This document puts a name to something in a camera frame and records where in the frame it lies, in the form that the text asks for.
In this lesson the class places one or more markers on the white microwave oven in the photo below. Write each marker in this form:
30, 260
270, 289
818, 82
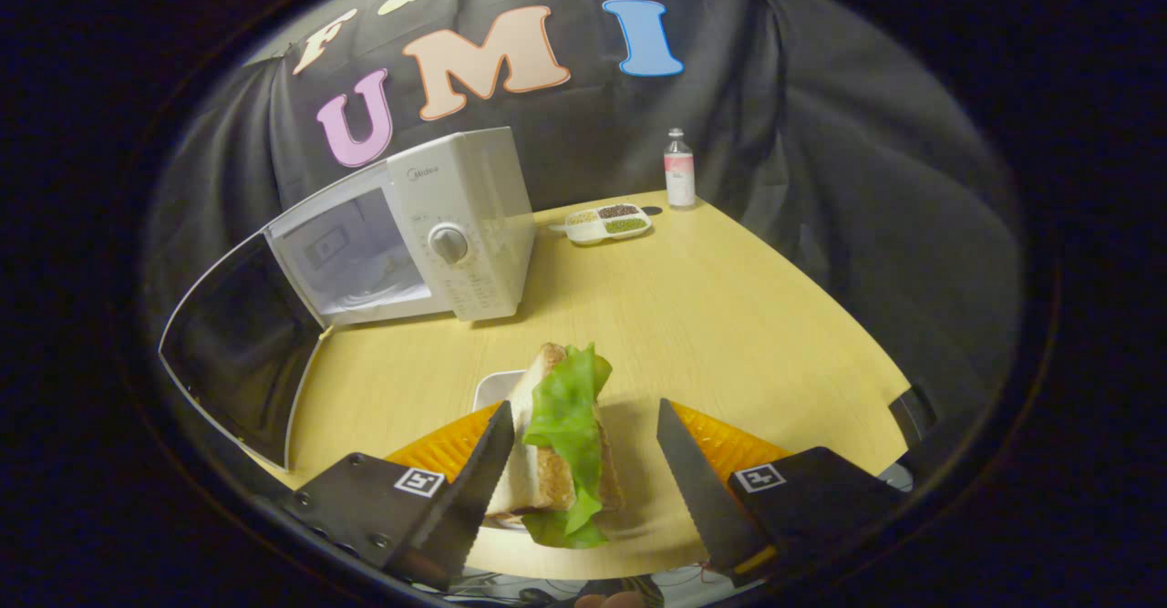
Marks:
483, 189

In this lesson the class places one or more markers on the lettuce sandwich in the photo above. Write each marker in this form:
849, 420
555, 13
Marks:
565, 417

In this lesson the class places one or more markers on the black backdrop cloth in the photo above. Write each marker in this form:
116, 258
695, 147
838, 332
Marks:
821, 134

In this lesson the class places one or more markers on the small pink label bottle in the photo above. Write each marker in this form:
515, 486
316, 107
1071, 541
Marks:
679, 175

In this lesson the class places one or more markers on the black table edge bracket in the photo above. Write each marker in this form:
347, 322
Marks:
914, 417

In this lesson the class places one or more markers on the divided dish of grains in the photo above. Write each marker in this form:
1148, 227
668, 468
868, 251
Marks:
606, 223

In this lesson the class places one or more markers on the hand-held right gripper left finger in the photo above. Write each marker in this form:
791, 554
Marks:
479, 489

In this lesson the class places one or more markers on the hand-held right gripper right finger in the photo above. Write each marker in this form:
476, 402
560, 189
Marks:
697, 489

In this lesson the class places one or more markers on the white rectangular tray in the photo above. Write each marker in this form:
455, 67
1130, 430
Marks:
492, 389

